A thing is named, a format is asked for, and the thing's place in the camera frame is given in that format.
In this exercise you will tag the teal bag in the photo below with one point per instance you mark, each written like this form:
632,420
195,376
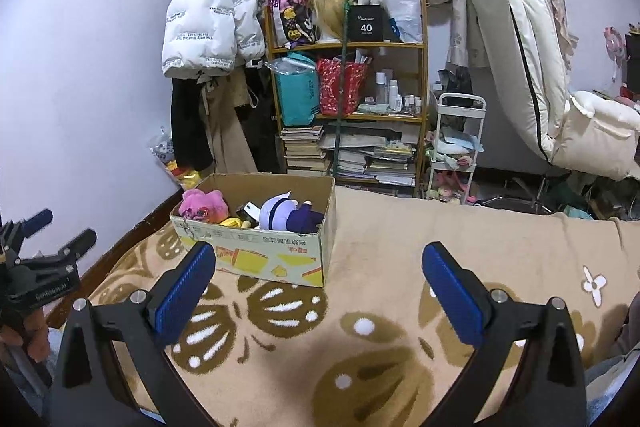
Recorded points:
297,94

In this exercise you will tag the black hanging garment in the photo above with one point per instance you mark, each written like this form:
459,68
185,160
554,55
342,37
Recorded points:
187,127
262,127

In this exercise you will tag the stack of old books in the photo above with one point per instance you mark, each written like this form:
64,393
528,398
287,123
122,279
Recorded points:
305,152

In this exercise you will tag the person's left hand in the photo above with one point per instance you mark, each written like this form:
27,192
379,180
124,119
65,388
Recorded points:
32,337

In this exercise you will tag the dark bag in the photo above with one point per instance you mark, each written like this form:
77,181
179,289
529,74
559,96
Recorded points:
457,79

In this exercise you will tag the printed cardboard box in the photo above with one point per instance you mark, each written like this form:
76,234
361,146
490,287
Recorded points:
270,257

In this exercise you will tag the beige printed blanket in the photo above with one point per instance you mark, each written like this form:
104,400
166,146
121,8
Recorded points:
380,257

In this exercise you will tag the white printed plastic bag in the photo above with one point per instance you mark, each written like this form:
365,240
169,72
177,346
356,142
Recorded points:
162,152

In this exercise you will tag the gold red snack packets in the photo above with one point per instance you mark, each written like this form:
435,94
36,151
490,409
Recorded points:
185,177

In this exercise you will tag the white puffer jacket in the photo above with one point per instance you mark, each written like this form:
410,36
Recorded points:
210,7

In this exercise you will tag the patterned tote bag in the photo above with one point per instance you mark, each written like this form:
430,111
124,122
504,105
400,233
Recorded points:
292,17

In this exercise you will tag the pink small fan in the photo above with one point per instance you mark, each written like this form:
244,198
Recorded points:
615,44

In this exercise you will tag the pile of books and papers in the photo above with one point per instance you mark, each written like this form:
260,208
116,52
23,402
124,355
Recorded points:
380,162

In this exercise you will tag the beige hanging pants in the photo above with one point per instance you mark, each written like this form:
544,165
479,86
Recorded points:
225,132

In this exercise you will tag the black gift box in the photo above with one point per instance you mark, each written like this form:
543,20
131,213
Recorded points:
367,27

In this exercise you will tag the pink plush toy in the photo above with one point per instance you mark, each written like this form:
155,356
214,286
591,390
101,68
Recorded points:
202,204

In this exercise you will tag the white-haired plush doll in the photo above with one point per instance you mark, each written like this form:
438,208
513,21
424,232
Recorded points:
277,212

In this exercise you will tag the red patterned bag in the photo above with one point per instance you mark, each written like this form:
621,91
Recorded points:
340,87

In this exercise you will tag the person's right leg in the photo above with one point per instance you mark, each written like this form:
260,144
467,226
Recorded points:
615,377

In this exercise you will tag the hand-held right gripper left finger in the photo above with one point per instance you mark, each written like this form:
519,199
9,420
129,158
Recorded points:
182,292

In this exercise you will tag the white trolley cart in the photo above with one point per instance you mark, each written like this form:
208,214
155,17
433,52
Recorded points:
460,102

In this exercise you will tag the wooden shelf rack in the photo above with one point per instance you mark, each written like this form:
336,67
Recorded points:
350,48

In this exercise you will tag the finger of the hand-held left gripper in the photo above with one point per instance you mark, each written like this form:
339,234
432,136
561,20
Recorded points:
75,244
37,221

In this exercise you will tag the white padded chair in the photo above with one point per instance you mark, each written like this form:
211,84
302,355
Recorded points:
520,57

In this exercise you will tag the group of cosmetic bottles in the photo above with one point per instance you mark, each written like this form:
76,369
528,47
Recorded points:
382,89

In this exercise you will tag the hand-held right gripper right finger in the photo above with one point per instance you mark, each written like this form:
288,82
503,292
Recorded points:
452,292

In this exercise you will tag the yellow plush toy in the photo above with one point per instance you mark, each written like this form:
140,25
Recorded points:
232,223

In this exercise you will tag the blond wig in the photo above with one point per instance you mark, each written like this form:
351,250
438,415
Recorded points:
327,12

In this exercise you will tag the green pole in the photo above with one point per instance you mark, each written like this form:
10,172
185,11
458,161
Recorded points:
342,72

